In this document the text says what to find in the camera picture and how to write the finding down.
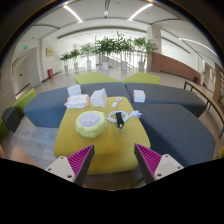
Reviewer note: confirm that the black charger block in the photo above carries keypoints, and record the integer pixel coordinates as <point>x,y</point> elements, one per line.
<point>119,119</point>

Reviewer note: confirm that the wide grey seat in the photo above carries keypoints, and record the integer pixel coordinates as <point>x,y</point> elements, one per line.
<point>180,136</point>

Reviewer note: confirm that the round yellow-green power strip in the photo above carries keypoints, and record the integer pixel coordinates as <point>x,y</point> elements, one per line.
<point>90,124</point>

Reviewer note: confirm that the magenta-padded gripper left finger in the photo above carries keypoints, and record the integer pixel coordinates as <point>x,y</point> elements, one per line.
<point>61,166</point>

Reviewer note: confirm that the stack of white packs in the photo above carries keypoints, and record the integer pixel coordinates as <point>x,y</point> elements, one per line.
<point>74,90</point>

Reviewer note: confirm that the red bin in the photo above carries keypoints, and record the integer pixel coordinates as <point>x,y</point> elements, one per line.
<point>50,73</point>

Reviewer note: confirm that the lime green bench seat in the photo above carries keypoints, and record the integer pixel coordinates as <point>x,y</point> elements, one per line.
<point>23,100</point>

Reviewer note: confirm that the wooden bench with black legs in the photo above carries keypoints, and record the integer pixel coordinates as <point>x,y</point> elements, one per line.
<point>205,96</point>

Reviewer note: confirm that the person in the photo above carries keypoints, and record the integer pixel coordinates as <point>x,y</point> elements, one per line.
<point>21,156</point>

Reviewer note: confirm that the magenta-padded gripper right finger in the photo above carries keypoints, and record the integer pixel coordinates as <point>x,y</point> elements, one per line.
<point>166,166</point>

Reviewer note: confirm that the framed wall picture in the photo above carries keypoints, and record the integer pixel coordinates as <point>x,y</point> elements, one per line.
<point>49,52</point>

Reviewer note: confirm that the small white cube box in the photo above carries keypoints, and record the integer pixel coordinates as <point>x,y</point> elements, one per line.
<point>139,96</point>

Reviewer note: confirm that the long curved grey seat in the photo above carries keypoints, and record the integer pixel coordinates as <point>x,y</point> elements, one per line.
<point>43,106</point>

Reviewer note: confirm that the ceiling light strips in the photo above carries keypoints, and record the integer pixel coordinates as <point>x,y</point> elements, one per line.
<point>140,10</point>

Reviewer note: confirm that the row of potted plants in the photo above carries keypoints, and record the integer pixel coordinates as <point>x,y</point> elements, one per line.
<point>106,46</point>

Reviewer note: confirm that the dark grey cube stool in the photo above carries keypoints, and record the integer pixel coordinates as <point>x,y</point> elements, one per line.
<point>10,119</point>

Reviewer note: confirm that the white tube with red print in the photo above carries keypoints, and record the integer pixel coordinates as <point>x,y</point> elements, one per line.
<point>117,102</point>

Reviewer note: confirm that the white box with flap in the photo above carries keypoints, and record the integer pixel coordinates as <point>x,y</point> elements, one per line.
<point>98,98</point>

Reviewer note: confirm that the pink wet wipes pack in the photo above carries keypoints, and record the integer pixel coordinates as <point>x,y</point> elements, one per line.
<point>77,101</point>

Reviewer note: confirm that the grey seat with pointed end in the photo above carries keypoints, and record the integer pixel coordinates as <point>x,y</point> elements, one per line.
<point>170,98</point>

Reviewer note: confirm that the wooden shelf unit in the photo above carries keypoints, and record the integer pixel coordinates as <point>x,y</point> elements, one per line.
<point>219,85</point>

